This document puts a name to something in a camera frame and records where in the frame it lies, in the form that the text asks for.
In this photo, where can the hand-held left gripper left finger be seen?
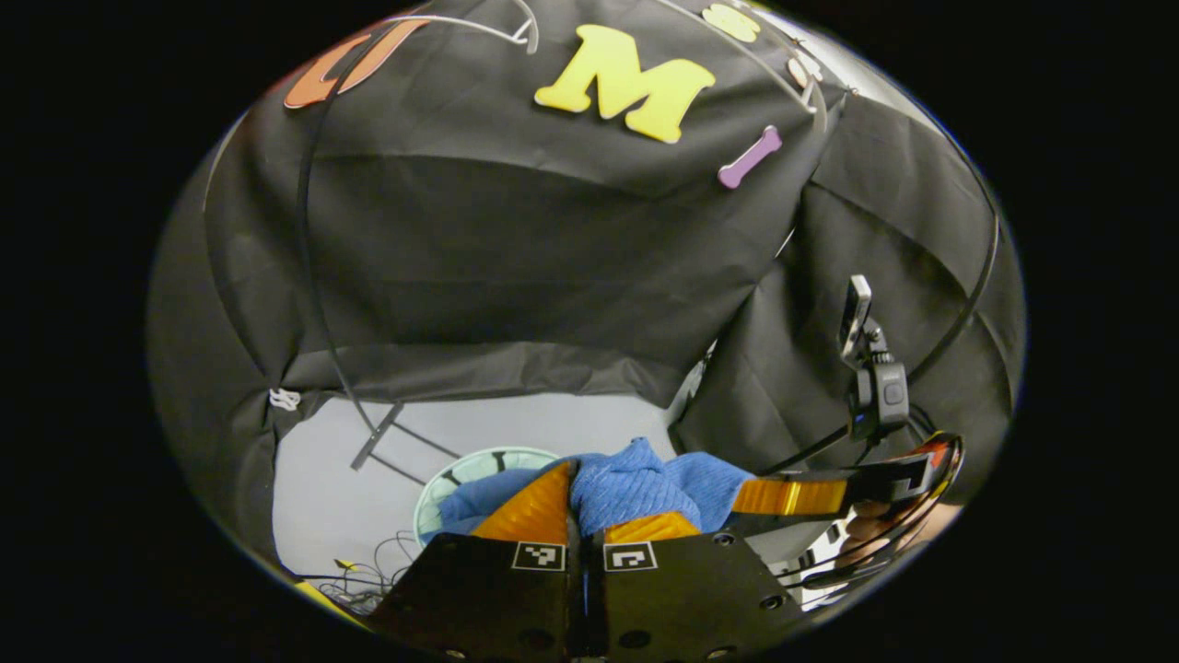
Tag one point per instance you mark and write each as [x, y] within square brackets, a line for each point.
[516, 599]

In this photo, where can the pale green laundry hamper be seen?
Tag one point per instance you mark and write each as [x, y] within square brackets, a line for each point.
[479, 463]

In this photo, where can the white clothes hanger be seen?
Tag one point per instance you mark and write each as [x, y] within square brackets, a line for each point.
[792, 87]

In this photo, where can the black backdrop cloth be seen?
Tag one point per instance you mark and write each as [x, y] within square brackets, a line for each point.
[507, 258]

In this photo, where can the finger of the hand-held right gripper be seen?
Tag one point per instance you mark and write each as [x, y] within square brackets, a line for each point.
[792, 497]

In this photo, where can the white clip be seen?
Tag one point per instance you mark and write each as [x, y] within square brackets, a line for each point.
[285, 399]

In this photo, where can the empty white hanger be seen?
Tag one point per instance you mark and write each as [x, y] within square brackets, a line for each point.
[532, 32]

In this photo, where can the black clothes rack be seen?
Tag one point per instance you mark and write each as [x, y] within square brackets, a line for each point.
[378, 435]

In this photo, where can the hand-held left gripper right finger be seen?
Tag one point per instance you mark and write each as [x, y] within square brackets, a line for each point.
[682, 599]

